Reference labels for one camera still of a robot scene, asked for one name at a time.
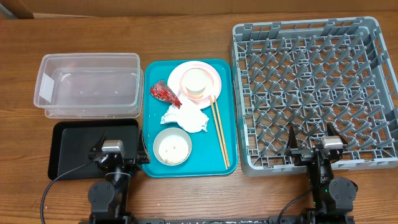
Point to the small pink saucer plate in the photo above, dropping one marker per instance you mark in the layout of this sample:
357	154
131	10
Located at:
208	88

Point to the black plastic tray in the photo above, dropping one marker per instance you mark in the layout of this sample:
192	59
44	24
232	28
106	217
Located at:
72	142

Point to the teal plastic serving tray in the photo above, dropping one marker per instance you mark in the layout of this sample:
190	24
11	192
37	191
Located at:
206	158

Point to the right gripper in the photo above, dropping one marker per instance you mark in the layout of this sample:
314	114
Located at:
301	156

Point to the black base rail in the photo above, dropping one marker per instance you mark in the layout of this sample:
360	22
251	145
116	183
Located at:
268	220

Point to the red foil wrapper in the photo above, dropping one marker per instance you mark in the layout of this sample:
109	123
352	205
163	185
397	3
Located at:
162	92

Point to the clear plastic waste bin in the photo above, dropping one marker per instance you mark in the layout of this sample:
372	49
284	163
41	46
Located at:
90	86

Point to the white rice pile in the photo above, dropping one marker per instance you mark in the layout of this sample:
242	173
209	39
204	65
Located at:
173	150

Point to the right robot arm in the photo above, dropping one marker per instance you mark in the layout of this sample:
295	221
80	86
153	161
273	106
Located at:
333	197

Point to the white ceramic cup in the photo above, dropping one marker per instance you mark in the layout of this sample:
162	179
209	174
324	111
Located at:
194	82

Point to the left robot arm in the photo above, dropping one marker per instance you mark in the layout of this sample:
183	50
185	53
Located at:
108	198

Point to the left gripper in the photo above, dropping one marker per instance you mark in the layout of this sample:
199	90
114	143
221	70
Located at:
142	153

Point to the grey plastic dish rack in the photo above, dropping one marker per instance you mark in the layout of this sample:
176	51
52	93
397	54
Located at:
304	75

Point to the wooden chopstick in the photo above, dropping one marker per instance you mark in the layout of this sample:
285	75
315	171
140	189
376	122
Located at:
219	137
220	131

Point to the grey bowl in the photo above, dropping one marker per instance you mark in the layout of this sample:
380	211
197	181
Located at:
169	132

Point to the white paper napkin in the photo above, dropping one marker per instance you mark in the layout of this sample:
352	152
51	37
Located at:
189	116

